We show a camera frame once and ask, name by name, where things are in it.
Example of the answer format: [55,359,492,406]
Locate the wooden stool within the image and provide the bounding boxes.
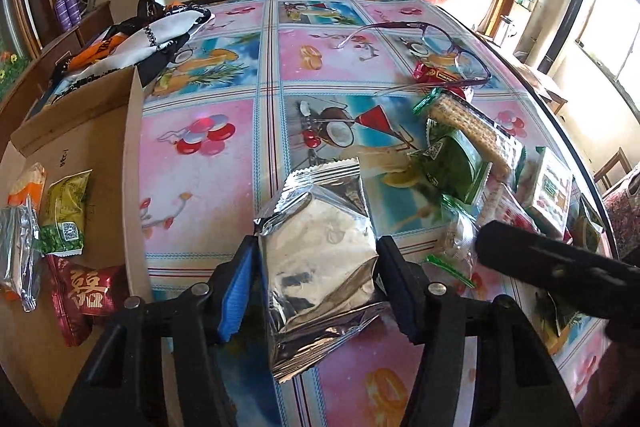
[517,62,568,115]

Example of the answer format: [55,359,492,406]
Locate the tall black board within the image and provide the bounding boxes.
[542,0,591,75]

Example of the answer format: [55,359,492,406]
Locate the black white patterned cloth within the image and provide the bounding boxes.
[50,0,216,88]

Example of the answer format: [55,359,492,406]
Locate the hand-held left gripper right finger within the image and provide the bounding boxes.
[375,234,583,427]

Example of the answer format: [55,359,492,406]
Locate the white red snack packet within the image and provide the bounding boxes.
[475,182,541,233]

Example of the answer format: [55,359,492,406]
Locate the light wooden chair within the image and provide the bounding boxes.
[592,147,631,188]

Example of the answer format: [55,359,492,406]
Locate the brown cardboard box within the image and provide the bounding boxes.
[0,66,153,418]

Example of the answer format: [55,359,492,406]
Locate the orange snack packet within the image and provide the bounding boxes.
[7,162,47,208]

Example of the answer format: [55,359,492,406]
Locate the green yellow snack packet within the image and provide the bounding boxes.
[410,129,493,205]
[37,169,93,255]

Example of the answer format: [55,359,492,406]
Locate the silver foil snack packet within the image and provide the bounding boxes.
[254,157,388,383]
[0,204,42,313]

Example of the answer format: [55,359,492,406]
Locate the clear cracker packet green ends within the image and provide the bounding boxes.
[422,194,481,288]

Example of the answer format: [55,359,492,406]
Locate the printed fruit tablecloth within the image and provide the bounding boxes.
[135,0,621,427]

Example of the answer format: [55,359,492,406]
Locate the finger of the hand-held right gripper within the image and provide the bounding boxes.
[475,221,640,323]

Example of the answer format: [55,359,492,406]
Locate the long cracker packet green ends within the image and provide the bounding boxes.
[412,87,526,180]

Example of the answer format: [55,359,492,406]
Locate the small red snack packet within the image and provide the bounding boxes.
[412,61,473,100]

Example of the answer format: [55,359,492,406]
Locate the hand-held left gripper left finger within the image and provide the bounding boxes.
[57,234,261,427]

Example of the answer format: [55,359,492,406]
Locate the window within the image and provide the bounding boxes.
[575,0,640,108]

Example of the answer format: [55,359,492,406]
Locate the red packet gold character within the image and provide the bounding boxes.
[45,254,131,348]

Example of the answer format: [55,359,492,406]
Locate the purple frame eyeglasses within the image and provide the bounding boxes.
[336,21,493,96]

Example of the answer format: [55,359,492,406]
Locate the dark green snack packet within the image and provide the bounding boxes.
[567,194,606,253]
[532,289,586,353]

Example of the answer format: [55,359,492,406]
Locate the red patterned cushion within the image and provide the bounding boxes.
[602,172,640,258]

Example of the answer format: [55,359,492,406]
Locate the white green snack packet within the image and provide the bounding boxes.
[515,147,576,238]

